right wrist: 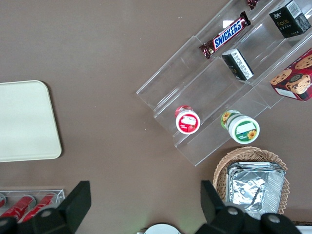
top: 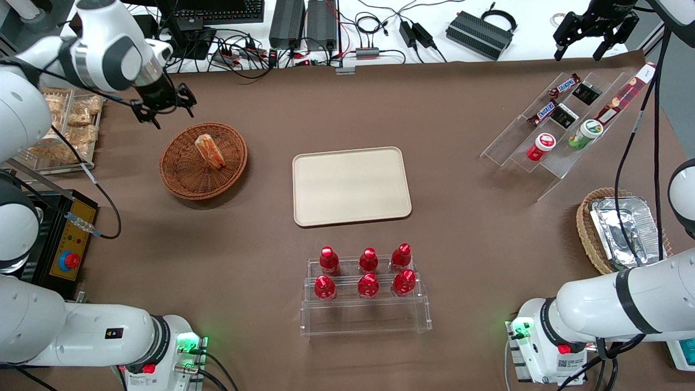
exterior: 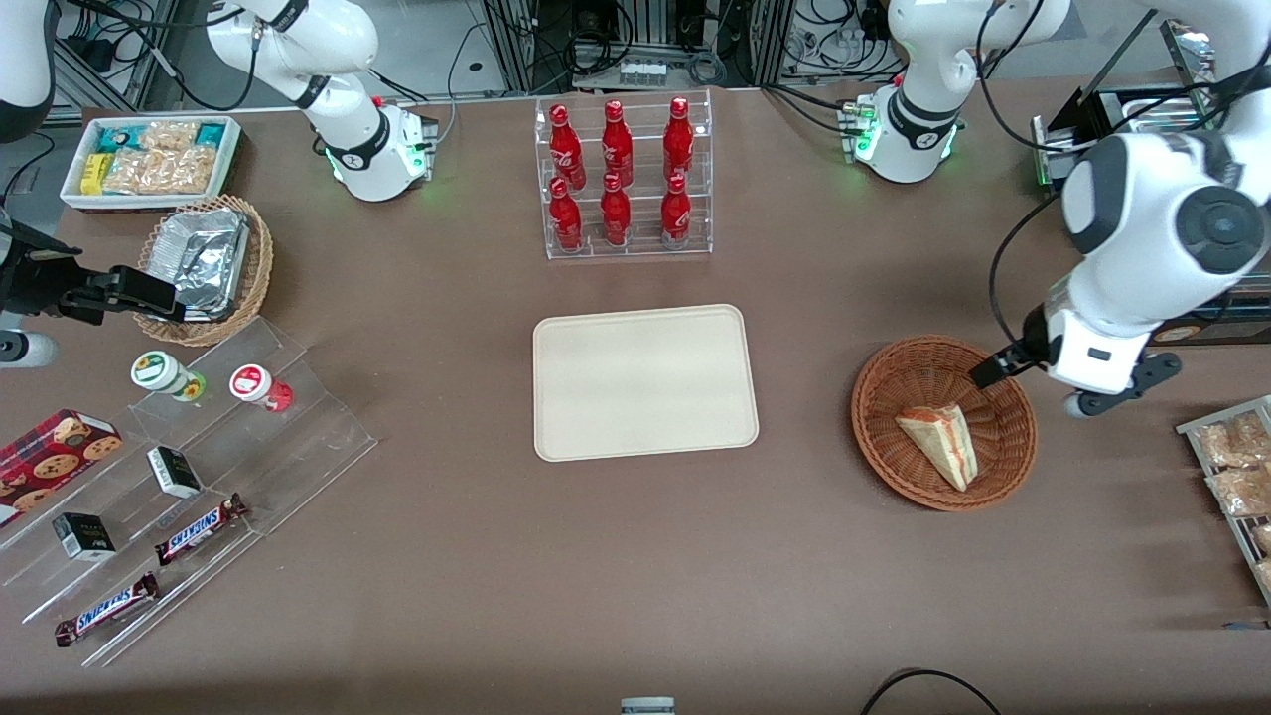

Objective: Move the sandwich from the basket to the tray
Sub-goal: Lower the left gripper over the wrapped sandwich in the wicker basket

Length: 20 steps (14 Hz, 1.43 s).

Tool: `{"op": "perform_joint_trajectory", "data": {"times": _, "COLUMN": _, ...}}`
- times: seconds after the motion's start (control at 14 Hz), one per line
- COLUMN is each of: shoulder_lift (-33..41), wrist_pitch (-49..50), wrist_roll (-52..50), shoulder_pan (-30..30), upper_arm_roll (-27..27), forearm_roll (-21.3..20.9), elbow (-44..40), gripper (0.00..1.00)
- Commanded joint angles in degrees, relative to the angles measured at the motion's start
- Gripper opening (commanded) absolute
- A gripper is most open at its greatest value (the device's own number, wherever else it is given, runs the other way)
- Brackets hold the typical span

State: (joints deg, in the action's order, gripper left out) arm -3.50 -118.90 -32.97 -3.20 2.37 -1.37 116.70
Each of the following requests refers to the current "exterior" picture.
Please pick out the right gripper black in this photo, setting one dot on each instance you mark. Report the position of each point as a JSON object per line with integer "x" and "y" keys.
{"x": 38, "y": 281}

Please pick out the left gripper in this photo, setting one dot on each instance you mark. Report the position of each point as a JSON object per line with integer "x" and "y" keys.
{"x": 1023, "y": 348}

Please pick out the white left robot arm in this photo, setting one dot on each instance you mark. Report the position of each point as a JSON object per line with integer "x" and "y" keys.
{"x": 1142, "y": 228}

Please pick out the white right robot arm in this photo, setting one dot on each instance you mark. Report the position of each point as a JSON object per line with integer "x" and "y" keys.
{"x": 348, "y": 109}

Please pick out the wrapped triangle sandwich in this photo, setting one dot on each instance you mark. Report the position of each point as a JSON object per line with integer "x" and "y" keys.
{"x": 943, "y": 442}

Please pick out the brown wicker basket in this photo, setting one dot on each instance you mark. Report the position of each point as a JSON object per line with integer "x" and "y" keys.
{"x": 894, "y": 437}

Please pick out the light wicker basket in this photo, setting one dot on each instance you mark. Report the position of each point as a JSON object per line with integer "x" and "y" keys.
{"x": 260, "y": 258}

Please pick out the beige plastic tray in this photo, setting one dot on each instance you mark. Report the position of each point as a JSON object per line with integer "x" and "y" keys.
{"x": 645, "y": 382}

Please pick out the green lid sunflower jar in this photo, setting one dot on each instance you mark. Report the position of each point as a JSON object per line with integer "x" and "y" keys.
{"x": 159, "y": 370}

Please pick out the stacked aluminium foil trays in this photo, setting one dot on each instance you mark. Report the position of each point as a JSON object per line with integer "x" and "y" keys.
{"x": 204, "y": 258}

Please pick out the white plastic snack bin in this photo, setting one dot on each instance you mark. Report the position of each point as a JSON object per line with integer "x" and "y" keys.
{"x": 71, "y": 194}

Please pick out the yellow snack packet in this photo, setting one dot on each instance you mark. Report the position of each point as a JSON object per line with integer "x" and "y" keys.
{"x": 95, "y": 173}

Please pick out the clear cracker bag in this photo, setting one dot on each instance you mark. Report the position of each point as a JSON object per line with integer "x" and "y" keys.
{"x": 169, "y": 134}
{"x": 159, "y": 171}

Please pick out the red lid strawberry jar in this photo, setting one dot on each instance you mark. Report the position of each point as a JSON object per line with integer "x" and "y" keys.
{"x": 253, "y": 383}

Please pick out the teal snack packet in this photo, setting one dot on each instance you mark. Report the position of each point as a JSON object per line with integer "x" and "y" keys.
{"x": 119, "y": 136}
{"x": 211, "y": 134}

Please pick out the red cookie box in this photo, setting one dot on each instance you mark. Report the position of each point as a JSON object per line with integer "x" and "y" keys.
{"x": 50, "y": 462}

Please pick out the small dark green box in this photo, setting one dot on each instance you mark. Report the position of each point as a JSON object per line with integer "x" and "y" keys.
{"x": 175, "y": 473}
{"x": 83, "y": 536}

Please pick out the black flat box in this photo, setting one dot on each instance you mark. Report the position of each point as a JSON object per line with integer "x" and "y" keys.
{"x": 1216, "y": 323}

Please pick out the clear acrylic stepped shelf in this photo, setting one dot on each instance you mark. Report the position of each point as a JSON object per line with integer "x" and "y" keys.
{"x": 318, "y": 437}

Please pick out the snickers chocolate bar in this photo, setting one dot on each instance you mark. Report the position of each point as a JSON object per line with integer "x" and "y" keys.
{"x": 107, "y": 609}
{"x": 199, "y": 529}

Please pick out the clear bagged pastry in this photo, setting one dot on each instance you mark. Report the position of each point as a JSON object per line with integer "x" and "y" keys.
{"x": 1241, "y": 491}
{"x": 1263, "y": 541}
{"x": 1236, "y": 439}

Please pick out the metal display stand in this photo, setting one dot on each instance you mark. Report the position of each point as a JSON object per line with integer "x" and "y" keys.
{"x": 1122, "y": 109}

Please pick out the red cola bottle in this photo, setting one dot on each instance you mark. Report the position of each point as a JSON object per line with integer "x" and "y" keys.
{"x": 678, "y": 139}
{"x": 566, "y": 149}
{"x": 675, "y": 214}
{"x": 566, "y": 218}
{"x": 617, "y": 144}
{"x": 616, "y": 214}

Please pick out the clear acrylic bottle rack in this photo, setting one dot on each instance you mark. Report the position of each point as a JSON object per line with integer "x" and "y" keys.
{"x": 645, "y": 238}

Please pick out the white power strip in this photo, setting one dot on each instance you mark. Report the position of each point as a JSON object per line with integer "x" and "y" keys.
{"x": 643, "y": 72}

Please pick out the grey device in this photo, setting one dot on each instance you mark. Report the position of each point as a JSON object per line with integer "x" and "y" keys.
{"x": 647, "y": 706}

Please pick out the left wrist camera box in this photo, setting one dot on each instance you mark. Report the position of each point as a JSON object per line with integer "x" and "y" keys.
{"x": 1142, "y": 372}

